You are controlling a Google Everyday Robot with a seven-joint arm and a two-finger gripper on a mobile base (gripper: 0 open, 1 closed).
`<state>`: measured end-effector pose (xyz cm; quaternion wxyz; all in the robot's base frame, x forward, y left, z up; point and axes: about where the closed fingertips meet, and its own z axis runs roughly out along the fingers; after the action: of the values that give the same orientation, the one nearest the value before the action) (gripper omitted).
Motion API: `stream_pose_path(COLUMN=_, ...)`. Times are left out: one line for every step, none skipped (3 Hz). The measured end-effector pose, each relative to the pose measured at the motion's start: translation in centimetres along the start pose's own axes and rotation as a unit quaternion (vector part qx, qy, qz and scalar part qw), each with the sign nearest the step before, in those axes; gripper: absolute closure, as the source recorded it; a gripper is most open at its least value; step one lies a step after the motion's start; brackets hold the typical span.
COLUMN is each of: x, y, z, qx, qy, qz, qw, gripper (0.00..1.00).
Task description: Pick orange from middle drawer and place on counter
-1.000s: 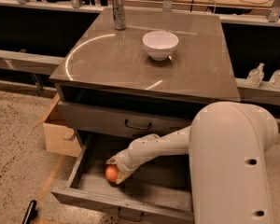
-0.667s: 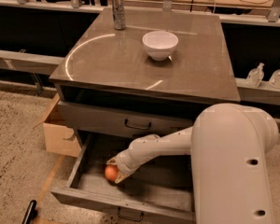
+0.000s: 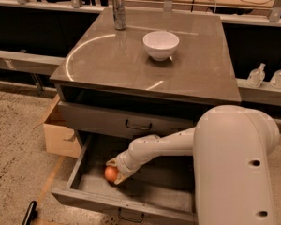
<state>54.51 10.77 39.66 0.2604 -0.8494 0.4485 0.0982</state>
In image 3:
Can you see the black object on floor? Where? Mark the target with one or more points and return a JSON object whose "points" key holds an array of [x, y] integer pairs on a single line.
{"points": [[31, 213]]}

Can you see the open grey middle drawer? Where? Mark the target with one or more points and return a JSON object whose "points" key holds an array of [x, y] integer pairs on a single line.
{"points": [[160, 192]]}

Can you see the closed grey upper drawer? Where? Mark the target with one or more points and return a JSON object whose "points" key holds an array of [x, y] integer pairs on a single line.
{"points": [[119, 123]]}

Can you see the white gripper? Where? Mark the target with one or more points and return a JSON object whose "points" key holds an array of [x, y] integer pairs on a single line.
{"points": [[124, 167]]}

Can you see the grey drawer cabinet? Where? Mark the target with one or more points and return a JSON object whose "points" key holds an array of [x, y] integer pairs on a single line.
{"points": [[110, 69]]}

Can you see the white ceramic bowl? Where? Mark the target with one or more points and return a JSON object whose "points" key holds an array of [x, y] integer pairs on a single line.
{"points": [[160, 45]]}

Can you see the clear pump bottle left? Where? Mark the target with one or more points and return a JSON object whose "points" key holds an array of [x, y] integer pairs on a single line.
{"points": [[256, 76]]}

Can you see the metal shelf rail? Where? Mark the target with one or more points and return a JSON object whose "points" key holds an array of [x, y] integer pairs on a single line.
{"points": [[32, 63]]}

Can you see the silver metal can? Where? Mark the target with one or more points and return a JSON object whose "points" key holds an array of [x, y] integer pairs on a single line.
{"points": [[119, 14]]}

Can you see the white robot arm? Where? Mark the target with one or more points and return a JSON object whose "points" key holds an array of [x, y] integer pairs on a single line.
{"points": [[229, 146]]}

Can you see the orange fruit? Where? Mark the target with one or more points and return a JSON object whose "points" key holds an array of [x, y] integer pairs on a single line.
{"points": [[111, 173]]}

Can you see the cardboard box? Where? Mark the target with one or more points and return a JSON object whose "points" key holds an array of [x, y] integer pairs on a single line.
{"points": [[59, 139]]}

